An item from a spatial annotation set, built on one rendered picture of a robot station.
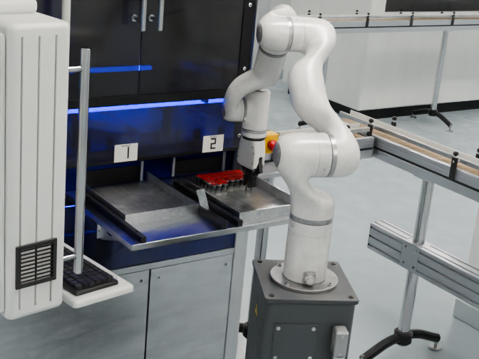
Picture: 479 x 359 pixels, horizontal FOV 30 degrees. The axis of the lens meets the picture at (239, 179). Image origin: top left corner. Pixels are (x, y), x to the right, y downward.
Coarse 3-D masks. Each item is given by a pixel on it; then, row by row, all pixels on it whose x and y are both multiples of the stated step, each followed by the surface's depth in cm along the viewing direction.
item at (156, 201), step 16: (96, 192) 285; (112, 192) 296; (128, 192) 297; (144, 192) 299; (160, 192) 300; (176, 192) 294; (112, 208) 276; (128, 208) 284; (144, 208) 285; (160, 208) 286; (176, 208) 279; (192, 208) 283
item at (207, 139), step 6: (204, 138) 309; (210, 138) 310; (216, 138) 312; (222, 138) 313; (204, 144) 310; (216, 144) 313; (222, 144) 314; (204, 150) 310; (210, 150) 312; (216, 150) 314
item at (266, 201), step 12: (228, 192) 306; (240, 192) 307; (252, 192) 308; (264, 192) 309; (276, 192) 306; (228, 204) 295; (240, 204) 296; (252, 204) 297; (264, 204) 298; (276, 204) 299; (288, 204) 290; (240, 216) 280; (252, 216) 283; (264, 216) 286; (276, 216) 288
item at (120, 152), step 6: (126, 144) 292; (132, 144) 293; (114, 150) 290; (120, 150) 291; (126, 150) 293; (132, 150) 294; (114, 156) 291; (120, 156) 292; (126, 156) 293; (132, 156) 295
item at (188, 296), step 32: (192, 256) 323; (224, 256) 331; (160, 288) 319; (192, 288) 328; (224, 288) 336; (0, 320) 286; (32, 320) 293; (64, 320) 300; (96, 320) 308; (128, 320) 315; (160, 320) 324; (192, 320) 332; (224, 320) 341; (0, 352) 290; (32, 352) 297; (64, 352) 304; (96, 352) 312; (128, 352) 320; (160, 352) 328; (192, 352) 337
